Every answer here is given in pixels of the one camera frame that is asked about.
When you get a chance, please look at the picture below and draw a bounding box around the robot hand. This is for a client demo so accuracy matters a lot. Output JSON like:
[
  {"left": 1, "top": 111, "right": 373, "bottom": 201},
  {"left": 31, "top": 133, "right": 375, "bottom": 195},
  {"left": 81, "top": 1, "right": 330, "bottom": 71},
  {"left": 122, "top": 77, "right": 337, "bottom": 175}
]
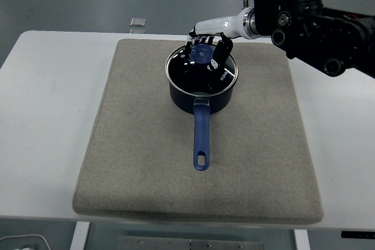
[{"left": 184, "top": 8, "right": 250, "bottom": 73}]

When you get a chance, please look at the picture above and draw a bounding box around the glass pot lid blue knob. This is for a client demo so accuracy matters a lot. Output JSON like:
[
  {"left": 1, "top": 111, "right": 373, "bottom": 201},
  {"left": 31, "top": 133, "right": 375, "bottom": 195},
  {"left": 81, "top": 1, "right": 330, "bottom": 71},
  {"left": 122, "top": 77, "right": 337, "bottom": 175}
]
[{"left": 165, "top": 43, "right": 239, "bottom": 99}]

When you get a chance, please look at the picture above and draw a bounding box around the beige fabric mat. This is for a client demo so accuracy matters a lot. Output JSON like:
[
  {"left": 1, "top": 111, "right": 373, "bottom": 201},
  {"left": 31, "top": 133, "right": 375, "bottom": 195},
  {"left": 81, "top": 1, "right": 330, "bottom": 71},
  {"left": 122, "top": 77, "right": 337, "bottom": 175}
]
[{"left": 72, "top": 38, "right": 325, "bottom": 224}]

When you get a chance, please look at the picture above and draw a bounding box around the grey metal plate with screws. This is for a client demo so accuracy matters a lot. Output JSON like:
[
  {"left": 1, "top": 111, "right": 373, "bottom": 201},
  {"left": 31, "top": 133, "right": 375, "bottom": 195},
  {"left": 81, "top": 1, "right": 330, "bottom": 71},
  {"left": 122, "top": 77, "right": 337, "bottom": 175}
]
[{"left": 118, "top": 235, "right": 265, "bottom": 250}]

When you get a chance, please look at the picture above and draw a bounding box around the white table leg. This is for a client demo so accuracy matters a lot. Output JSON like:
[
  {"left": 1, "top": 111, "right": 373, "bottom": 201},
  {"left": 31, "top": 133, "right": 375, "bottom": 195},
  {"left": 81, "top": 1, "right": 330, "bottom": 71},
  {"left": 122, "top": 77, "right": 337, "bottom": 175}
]
[
  {"left": 70, "top": 221, "right": 91, "bottom": 250},
  {"left": 294, "top": 229, "right": 311, "bottom": 250}
]

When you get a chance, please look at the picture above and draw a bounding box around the black flat bar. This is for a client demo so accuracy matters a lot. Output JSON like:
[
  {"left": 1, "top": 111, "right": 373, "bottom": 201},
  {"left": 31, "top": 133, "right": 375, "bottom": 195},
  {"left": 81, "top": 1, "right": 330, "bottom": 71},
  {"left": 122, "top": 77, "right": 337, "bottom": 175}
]
[{"left": 340, "top": 231, "right": 375, "bottom": 239}]

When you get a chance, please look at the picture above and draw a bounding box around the white rounded object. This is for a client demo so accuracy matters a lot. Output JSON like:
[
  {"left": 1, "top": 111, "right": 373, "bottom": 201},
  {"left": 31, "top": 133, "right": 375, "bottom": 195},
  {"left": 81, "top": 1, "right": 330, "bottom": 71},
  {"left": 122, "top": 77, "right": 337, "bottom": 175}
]
[{"left": 0, "top": 234, "right": 51, "bottom": 250}]

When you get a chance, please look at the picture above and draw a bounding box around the dark blue pot with handle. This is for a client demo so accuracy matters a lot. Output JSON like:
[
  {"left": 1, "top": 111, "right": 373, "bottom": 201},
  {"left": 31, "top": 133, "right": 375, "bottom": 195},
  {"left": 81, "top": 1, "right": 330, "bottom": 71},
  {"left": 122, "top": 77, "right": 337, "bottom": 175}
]
[{"left": 168, "top": 77, "right": 235, "bottom": 172}]

